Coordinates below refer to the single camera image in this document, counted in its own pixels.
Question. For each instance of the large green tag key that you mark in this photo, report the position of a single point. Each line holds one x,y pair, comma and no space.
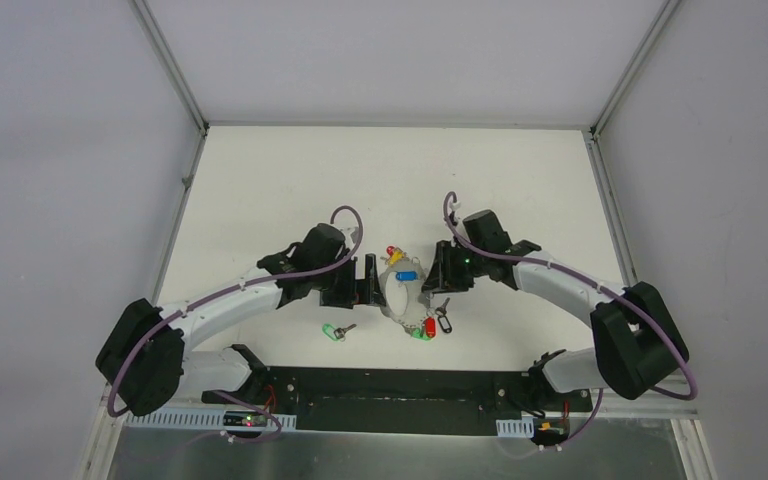
422,334

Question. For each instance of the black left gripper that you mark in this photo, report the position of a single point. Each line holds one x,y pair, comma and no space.
360,287

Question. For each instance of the aluminium frame rail left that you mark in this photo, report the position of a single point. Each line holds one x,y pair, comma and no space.
185,129

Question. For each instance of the white slotted cable duct left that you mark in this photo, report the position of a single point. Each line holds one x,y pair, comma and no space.
216,419

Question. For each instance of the white slotted cable duct right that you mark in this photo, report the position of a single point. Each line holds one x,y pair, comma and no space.
515,428

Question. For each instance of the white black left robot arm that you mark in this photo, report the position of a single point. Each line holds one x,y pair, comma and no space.
152,354

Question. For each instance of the black robot base mount plate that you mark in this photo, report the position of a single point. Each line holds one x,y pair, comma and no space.
437,402

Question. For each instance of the large blue tag keys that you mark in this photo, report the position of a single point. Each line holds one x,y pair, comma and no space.
407,276

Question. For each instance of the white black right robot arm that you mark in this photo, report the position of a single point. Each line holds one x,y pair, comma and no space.
636,348

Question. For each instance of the aluminium frame rail right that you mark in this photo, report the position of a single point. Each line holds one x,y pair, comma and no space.
605,167

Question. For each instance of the black fob key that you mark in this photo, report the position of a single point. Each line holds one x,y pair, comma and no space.
441,313

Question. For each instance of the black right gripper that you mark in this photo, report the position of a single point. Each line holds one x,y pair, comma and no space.
442,277

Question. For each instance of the red tag key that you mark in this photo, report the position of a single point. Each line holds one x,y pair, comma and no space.
429,328

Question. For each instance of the aluminium frame rail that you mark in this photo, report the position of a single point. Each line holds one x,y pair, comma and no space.
605,167
185,129

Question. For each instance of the yellow tag key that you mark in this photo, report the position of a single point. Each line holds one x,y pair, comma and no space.
395,255

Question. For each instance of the white slotted cable duct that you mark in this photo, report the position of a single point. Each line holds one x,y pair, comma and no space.
515,428
216,419

